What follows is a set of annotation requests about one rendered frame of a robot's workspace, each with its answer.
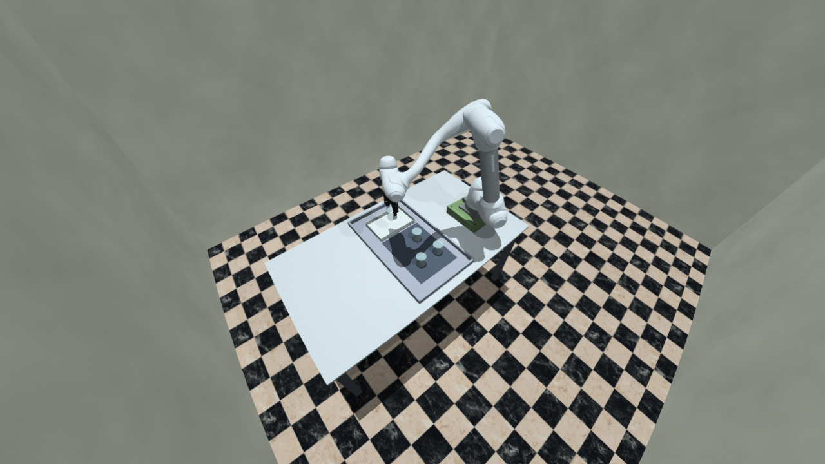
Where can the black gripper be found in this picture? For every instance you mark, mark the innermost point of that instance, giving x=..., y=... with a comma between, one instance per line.
x=394, y=206

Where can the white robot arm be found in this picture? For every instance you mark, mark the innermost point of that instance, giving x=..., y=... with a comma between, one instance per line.
x=488, y=131

